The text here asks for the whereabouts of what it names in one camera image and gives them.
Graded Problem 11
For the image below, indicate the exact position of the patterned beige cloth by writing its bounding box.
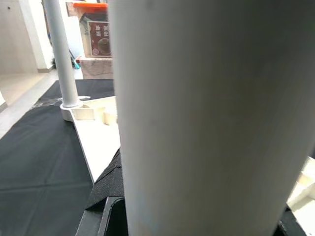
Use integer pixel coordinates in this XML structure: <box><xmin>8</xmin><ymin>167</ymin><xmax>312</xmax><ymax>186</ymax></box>
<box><xmin>78</xmin><ymin>56</ymin><xmax>115</xmax><ymax>80</ymax></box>

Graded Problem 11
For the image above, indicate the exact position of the orange lidded clear storage box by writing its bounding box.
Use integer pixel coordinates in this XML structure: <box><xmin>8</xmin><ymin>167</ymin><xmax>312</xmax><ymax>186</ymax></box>
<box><xmin>65</xmin><ymin>1</ymin><xmax>113</xmax><ymax>59</ymax></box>

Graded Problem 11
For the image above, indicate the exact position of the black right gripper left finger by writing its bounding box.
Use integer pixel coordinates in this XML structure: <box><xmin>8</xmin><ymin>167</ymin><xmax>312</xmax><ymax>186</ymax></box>
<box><xmin>76</xmin><ymin>148</ymin><xmax>128</xmax><ymax>236</ymax></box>

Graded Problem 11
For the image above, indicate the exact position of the white plastic table leg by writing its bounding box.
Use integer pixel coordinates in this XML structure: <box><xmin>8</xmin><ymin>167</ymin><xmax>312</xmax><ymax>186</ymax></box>
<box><xmin>43</xmin><ymin>0</ymin><xmax>81</xmax><ymax>110</ymax></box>
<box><xmin>107</xmin><ymin>0</ymin><xmax>315</xmax><ymax>236</ymax></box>

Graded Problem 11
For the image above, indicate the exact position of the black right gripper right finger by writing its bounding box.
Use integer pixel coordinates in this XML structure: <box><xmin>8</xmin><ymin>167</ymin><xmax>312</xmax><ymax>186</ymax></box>
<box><xmin>272</xmin><ymin>206</ymin><xmax>308</xmax><ymax>236</ymax></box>

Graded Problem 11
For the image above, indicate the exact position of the black table cloth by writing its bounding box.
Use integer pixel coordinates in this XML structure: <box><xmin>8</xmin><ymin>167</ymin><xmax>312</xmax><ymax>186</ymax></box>
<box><xmin>0</xmin><ymin>78</ymin><xmax>117</xmax><ymax>236</ymax></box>

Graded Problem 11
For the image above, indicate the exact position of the cream plastic table top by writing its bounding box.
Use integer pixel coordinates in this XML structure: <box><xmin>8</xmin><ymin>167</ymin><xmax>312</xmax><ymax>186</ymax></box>
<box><xmin>60</xmin><ymin>94</ymin><xmax>315</xmax><ymax>236</ymax></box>

